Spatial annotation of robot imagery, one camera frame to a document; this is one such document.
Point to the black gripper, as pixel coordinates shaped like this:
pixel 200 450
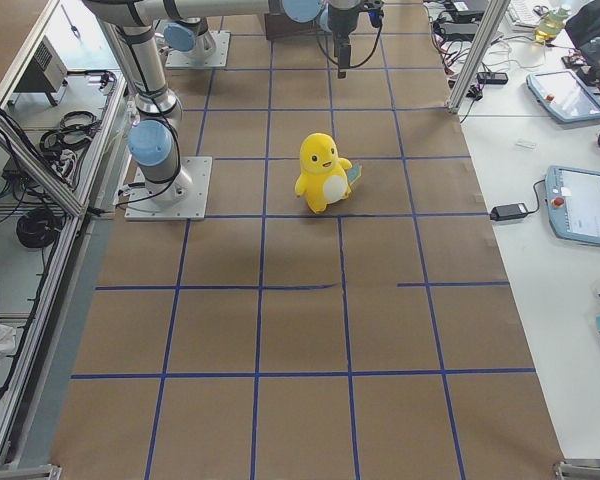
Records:
pixel 341 26

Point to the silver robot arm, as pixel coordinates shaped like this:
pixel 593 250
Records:
pixel 190 36
pixel 132 23

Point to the yellow plush dinosaur toy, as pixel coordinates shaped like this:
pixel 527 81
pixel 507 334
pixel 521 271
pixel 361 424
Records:
pixel 325 177

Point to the black power adapter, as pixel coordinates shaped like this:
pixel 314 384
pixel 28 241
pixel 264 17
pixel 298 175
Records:
pixel 507 212

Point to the upper teach pendant tablet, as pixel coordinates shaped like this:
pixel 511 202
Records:
pixel 564 96

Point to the teach pendant tablet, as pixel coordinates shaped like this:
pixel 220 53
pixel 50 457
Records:
pixel 573 203
pixel 564 96

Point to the lower teach pendant tablet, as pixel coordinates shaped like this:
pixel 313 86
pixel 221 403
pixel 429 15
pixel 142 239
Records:
pixel 573 203

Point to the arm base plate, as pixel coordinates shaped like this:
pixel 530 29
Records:
pixel 186 197
pixel 178 61

